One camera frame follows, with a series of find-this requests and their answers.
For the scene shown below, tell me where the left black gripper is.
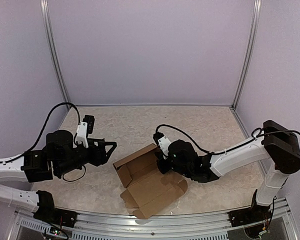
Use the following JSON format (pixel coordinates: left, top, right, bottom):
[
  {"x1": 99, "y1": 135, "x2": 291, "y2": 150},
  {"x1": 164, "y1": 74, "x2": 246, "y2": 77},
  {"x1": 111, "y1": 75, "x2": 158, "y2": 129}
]
[{"x1": 56, "y1": 138, "x2": 117, "y2": 177}]

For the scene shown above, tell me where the brown cardboard box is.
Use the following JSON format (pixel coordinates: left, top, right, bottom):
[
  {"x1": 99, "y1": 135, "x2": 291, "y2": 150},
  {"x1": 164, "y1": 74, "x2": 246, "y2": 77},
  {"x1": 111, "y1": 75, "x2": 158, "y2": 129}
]
[{"x1": 113, "y1": 143, "x2": 188, "y2": 220}]

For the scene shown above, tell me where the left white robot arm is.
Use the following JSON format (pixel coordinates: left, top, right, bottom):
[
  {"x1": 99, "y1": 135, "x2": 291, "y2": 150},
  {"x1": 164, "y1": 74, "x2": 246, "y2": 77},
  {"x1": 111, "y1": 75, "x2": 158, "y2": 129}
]
[{"x1": 0, "y1": 130, "x2": 117, "y2": 223}]

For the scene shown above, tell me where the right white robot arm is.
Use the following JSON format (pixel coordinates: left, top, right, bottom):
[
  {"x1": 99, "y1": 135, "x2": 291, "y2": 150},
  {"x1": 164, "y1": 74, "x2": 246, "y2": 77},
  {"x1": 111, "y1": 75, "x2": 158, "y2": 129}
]
[{"x1": 153, "y1": 120, "x2": 300, "y2": 222}]

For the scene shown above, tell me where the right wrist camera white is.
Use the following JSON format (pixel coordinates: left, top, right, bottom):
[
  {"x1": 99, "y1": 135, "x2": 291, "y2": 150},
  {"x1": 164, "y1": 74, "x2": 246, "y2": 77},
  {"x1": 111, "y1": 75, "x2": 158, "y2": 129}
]
[{"x1": 153, "y1": 132, "x2": 171, "y2": 159}]

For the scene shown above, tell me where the front aluminium frame rail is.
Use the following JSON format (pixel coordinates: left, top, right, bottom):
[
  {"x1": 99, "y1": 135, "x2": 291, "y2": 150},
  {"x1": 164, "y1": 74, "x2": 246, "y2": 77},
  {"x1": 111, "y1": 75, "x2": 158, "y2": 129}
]
[{"x1": 7, "y1": 198, "x2": 300, "y2": 240}]

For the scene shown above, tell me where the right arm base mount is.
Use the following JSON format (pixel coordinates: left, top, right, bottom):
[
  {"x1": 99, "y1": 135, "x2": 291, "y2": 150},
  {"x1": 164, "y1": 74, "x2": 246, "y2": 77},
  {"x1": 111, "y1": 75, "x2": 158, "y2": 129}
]
[{"x1": 228, "y1": 190, "x2": 272, "y2": 227}]

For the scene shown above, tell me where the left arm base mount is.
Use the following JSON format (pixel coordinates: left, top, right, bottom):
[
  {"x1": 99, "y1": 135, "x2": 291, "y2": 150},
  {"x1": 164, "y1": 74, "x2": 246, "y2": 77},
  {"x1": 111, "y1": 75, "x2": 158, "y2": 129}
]
[{"x1": 33, "y1": 208, "x2": 78, "y2": 228}]

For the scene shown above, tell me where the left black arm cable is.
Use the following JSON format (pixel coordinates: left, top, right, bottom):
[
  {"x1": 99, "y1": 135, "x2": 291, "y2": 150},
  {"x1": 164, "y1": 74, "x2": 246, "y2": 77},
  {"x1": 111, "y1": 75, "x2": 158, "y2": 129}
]
[{"x1": 0, "y1": 102, "x2": 87, "y2": 182}]

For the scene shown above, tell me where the left aluminium frame post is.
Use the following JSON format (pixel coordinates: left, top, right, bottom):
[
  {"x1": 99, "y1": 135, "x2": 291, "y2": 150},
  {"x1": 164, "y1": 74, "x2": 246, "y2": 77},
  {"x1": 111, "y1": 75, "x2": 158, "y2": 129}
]
[{"x1": 39, "y1": 0, "x2": 71, "y2": 102}]

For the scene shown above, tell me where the aluminium frame post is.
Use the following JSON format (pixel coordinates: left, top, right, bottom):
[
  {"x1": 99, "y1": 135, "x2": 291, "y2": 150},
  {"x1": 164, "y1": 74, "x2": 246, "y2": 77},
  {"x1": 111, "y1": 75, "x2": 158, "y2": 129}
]
[
  {"x1": 39, "y1": 0, "x2": 71, "y2": 102},
  {"x1": 231, "y1": 0, "x2": 262, "y2": 111}
]

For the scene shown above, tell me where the right aluminium frame post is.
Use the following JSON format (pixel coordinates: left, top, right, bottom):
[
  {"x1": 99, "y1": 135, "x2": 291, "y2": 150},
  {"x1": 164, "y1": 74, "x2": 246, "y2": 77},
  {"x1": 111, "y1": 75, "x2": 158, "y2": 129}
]
[{"x1": 231, "y1": 0, "x2": 262, "y2": 111}]

